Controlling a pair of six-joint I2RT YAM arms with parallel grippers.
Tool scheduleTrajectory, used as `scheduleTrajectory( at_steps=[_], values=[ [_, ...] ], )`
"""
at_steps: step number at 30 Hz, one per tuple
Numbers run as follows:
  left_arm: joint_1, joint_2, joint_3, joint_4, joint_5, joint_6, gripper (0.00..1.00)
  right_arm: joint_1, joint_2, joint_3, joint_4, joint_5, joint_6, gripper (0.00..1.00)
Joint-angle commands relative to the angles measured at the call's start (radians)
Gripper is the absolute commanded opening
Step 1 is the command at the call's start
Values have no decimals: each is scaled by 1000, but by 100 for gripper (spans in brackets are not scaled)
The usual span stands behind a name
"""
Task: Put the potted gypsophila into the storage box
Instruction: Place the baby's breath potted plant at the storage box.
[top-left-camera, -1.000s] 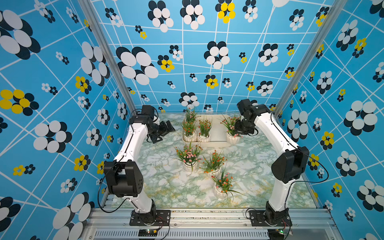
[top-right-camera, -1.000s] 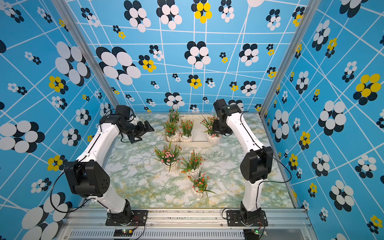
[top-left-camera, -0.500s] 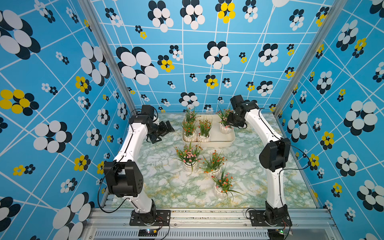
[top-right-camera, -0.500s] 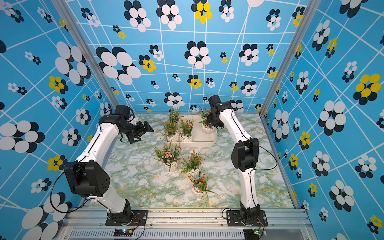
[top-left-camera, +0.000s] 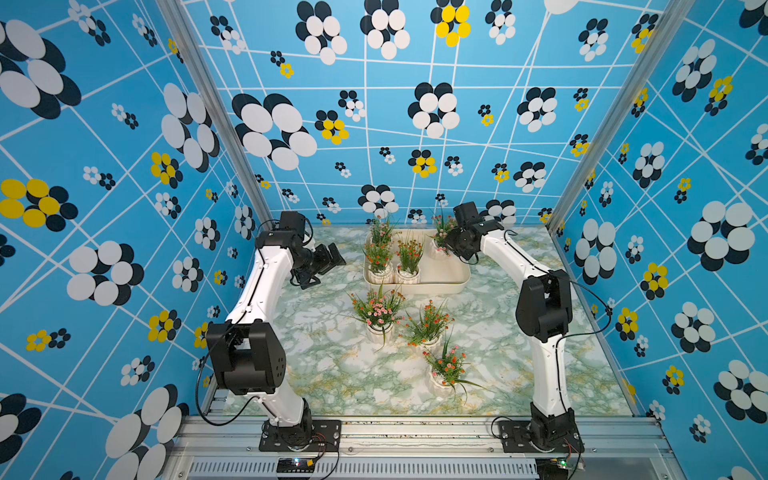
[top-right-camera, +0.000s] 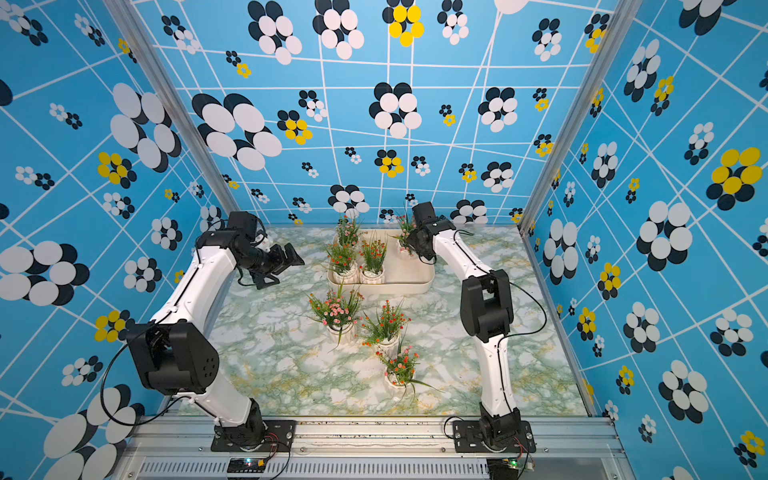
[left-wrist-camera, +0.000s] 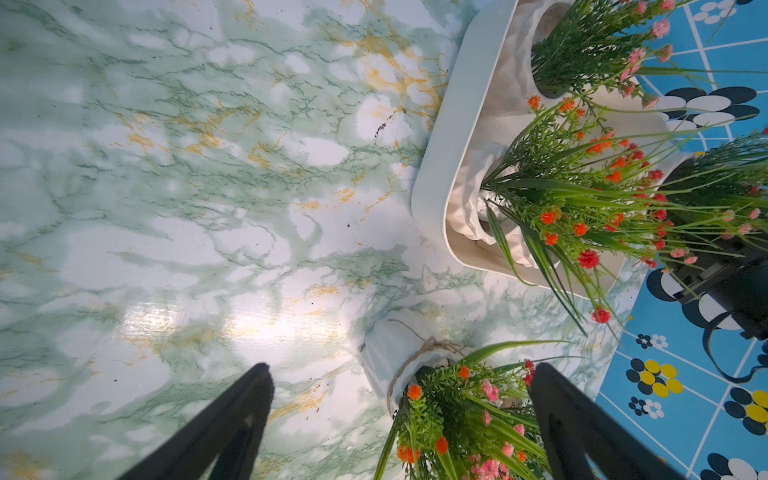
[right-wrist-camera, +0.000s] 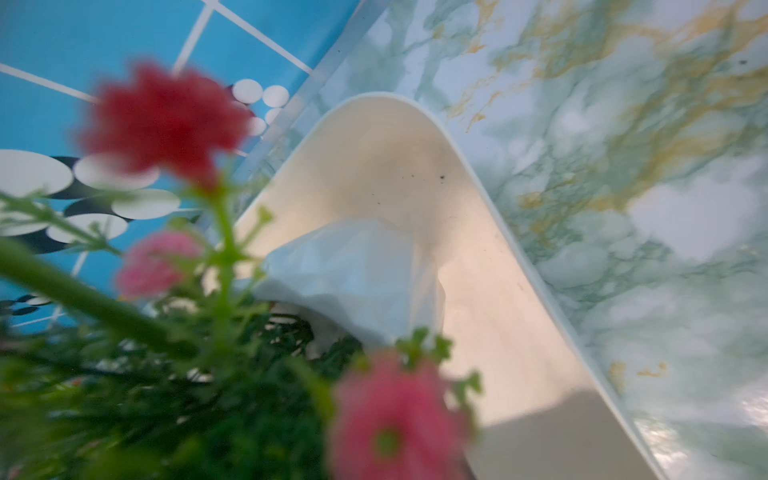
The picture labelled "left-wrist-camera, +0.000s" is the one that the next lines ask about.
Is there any potted plant orange centre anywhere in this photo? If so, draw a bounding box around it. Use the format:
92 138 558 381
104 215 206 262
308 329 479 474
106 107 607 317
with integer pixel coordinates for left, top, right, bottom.
360 309 551 479

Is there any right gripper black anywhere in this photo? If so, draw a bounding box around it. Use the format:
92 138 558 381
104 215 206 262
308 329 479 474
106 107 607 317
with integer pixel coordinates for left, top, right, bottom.
665 253 767 340

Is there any white plastic storage box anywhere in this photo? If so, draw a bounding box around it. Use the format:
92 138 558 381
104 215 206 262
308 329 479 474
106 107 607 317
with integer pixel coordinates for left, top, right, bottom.
410 0 691 301

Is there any potted plant red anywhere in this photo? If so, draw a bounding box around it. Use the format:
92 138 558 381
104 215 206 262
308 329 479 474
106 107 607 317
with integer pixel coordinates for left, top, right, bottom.
445 96 691 324

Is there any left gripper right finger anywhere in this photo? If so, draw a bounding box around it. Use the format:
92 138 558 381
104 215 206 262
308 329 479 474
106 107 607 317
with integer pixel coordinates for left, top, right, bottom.
529 363 682 480

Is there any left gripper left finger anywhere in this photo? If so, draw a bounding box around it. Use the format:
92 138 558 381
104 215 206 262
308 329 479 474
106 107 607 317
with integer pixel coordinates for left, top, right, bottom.
121 363 275 479

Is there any potted plant pink centre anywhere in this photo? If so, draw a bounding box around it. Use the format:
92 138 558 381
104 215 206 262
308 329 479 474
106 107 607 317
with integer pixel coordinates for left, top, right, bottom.
503 0 721 115

